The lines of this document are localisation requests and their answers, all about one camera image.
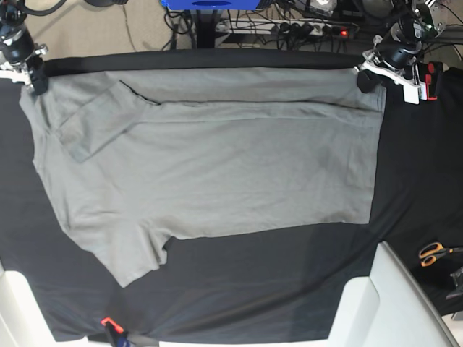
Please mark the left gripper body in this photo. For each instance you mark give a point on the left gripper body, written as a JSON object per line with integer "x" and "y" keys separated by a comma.
{"x": 400, "y": 56}

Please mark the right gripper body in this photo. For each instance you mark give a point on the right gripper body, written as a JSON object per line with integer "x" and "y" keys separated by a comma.
{"x": 19, "y": 47}

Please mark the grey T-shirt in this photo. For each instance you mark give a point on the grey T-shirt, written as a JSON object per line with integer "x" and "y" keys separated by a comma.
{"x": 131, "y": 159}

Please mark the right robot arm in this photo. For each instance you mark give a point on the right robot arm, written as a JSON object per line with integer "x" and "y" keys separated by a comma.
{"x": 13, "y": 16}

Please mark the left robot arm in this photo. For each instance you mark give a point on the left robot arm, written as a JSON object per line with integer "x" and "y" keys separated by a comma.
{"x": 414, "y": 22}

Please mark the red black clamp right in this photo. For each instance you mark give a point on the red black clamp right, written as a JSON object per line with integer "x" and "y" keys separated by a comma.
{"x": 431, "y": 77}

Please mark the white power strip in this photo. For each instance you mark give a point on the white power strip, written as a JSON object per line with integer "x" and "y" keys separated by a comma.
{"x": 304, "y": 27}

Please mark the blue plastic stand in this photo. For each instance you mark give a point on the blue plastic stand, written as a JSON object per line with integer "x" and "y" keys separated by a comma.
{"x": 211, "y": 4}

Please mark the black table cloth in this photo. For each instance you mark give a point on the black table cloth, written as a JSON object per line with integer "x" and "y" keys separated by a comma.
{"x": 274, "y": 287}

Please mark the white chair right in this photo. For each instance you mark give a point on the white chair right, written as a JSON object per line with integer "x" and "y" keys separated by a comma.
{"x": 387, "y": 308}

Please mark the white chair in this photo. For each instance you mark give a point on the white chair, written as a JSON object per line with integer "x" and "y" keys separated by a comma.
{"x": 387, "y": 308}
{"x": 22, "y": 322}

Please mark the white chair left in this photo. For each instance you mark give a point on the white chair left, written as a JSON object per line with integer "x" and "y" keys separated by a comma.
{"x": 22, "y": 322}

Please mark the orange black clamp bottom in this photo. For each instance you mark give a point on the orange black clamp bottom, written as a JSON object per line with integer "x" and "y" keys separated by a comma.
{"x": 119, "y": 337}

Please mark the orange handled scissors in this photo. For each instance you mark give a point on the orange handled scissors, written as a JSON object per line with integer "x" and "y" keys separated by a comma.
{"x": 435, "y": 251}

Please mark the black metal bracket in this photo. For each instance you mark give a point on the black metal bracket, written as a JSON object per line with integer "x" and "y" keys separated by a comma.
{"x": 456, "y": 277}

